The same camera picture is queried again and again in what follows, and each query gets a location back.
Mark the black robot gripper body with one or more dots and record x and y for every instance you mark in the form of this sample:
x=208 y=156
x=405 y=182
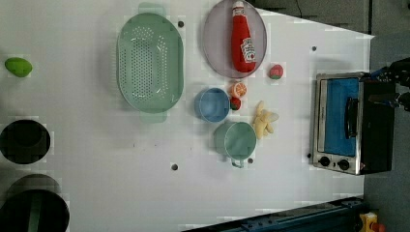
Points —
x=396 y=73

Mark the yellow plush banana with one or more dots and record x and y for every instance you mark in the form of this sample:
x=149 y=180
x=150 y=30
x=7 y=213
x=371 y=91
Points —
x=263 y=120

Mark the black silver toaster oven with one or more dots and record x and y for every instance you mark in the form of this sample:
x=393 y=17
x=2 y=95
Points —
x=352 y=134

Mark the red green plush strawberry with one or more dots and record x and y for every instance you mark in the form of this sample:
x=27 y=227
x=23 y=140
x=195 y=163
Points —
x=276 y=72

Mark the yellow red emergency button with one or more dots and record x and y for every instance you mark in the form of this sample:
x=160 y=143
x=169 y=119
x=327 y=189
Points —
x=371 y=224

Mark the red plush ketchup bottle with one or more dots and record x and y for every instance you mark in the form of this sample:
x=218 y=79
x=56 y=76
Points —
x=243 y=53

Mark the plush orange slice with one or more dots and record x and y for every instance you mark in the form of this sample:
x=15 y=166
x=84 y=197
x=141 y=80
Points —
x=238 y=90

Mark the small red plush strawberry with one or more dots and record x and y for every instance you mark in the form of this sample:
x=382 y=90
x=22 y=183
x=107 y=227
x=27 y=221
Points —
x=235 y=103

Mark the green mug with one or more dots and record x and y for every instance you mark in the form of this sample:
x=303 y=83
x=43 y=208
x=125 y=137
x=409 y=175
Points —
x=235 y=140

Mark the grey round plate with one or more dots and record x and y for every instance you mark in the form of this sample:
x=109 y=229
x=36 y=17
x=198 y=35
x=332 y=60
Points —
x=216 y=38

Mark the green perforated colander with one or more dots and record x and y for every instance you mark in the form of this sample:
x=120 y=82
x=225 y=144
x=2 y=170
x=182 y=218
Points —
x=150 y=63

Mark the black round bowl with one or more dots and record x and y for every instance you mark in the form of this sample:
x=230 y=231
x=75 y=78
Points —
x=24 y=141

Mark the black bowl with green stripe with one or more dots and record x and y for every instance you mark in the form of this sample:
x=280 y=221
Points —
x=34 y=203

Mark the blue metal frame rail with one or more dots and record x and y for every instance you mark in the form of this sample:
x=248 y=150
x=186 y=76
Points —
x=341 y=215

